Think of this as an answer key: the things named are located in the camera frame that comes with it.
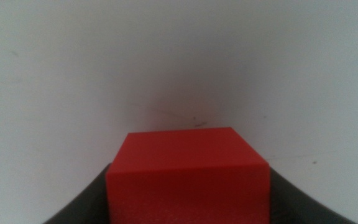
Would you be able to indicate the red cube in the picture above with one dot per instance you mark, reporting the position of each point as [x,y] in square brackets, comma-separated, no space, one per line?
[188,177]

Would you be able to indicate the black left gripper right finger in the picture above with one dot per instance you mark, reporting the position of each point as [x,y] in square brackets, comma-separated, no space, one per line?
[291,208]

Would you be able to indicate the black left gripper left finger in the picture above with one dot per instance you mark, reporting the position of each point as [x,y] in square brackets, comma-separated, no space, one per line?
[89,205]

